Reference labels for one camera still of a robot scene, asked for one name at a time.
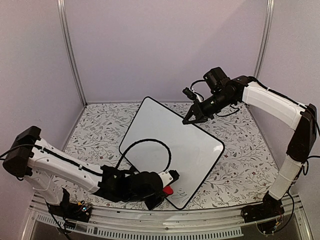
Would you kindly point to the left aluminium frame post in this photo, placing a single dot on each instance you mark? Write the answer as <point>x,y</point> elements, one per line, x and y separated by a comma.
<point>70,52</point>

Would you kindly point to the white whiteboard black frame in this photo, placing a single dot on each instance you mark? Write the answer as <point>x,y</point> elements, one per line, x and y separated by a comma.
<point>188,149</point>

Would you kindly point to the aluminium frame post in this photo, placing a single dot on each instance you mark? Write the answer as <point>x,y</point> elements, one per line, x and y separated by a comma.
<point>270,5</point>
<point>70,52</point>

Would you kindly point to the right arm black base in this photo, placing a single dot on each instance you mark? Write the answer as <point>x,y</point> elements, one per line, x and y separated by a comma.
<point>269,208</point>

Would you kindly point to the red whiteboard eraser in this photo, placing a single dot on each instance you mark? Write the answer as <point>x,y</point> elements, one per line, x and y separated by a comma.
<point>167,190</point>

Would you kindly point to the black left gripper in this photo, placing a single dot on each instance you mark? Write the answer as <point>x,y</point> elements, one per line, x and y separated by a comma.
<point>152,205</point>

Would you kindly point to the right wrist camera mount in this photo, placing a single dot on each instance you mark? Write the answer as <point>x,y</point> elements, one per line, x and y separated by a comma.
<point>192,95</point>

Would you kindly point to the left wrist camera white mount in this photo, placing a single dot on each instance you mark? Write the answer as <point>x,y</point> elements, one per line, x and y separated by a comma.
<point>168,177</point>

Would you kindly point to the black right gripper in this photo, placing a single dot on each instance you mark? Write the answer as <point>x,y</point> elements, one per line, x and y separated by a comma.
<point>192,111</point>

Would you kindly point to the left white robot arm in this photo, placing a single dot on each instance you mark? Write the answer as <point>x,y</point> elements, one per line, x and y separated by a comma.
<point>33,159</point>

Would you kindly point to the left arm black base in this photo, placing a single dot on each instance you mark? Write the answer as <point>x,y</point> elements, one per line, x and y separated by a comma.
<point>80,211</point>

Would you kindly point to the right aluminium frame post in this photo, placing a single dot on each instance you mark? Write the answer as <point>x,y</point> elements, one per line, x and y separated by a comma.
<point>270,5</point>

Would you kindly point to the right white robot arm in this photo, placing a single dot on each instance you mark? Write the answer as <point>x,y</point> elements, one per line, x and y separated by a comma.
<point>300,118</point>

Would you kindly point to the aluminium front rail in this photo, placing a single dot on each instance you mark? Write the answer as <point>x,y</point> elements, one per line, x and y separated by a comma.
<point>206,217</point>

